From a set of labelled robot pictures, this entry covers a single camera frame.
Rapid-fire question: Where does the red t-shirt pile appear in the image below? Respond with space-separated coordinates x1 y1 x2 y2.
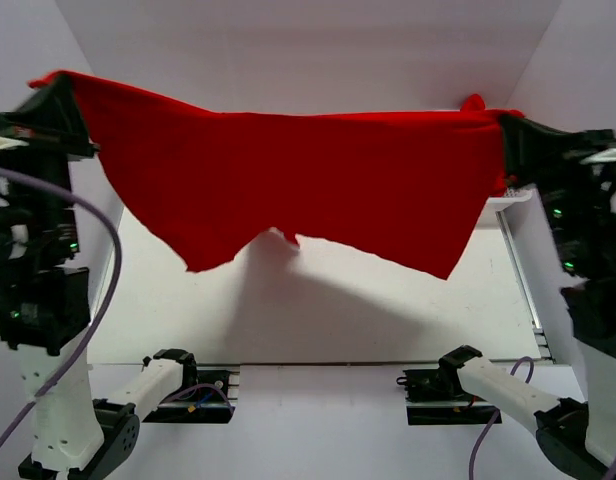
460 94 486 112

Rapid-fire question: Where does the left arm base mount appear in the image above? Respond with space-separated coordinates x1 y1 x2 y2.
143 366 240 425

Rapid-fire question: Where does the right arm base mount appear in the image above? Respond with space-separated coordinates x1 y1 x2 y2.
396 368 495 426

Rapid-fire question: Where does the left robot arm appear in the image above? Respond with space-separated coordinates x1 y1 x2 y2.
0 75 197 479

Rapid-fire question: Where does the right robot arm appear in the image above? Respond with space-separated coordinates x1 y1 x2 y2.
438 115 616 479

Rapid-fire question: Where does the white plastic basket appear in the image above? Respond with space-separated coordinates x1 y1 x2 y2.
485 188 532 211

